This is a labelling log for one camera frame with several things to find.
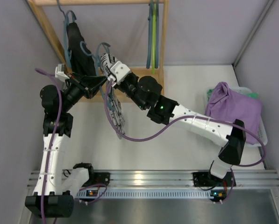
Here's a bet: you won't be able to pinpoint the black trousers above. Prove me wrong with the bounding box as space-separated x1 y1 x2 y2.
68 22 96 76

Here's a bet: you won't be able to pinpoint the blue hanger of trousers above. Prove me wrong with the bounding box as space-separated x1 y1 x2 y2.
57 0 77 69

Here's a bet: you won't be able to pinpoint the grey slotted cable duct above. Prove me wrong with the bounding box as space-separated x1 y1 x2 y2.
76 189 214 199

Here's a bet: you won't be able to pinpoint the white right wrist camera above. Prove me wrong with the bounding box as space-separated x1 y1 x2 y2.
107 61 131 87

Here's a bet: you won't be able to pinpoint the lime green hanger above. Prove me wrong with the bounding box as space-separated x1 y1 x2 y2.
152 1 156 75

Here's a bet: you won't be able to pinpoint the wooden clothes rack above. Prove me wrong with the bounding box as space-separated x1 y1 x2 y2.
27 0 170 103

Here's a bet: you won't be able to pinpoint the green white garment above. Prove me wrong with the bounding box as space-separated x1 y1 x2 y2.
205 87 258 102

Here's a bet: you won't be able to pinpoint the blue hanger of newsprint garment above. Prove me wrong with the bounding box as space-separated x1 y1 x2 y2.
80 41 114 112

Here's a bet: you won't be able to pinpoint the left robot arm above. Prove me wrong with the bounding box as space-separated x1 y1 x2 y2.
25 69 107 223

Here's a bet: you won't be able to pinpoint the blue empty hanger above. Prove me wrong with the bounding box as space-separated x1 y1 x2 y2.
154 0 159 69

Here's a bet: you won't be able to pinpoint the white perforated basket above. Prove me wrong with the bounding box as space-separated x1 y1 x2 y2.
204 86 269 148

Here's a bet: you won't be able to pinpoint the grey right wall rail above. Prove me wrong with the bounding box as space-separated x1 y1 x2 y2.
232 0 277 69

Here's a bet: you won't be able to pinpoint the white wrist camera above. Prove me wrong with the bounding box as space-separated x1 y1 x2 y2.
107 61 131 87
55 63 69 83

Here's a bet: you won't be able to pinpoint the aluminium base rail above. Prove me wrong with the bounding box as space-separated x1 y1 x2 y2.
27 169 279 188

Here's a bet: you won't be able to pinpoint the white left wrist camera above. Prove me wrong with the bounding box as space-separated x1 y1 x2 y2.
55 63 69 83

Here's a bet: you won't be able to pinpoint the purple shirt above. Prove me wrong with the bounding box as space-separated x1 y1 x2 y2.
205 82 262 135

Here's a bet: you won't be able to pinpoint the black white newsprint garment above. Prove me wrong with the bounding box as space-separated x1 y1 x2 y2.
100 53 125 134

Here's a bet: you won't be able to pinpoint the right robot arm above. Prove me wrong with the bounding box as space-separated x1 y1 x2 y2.
107 72 246 180

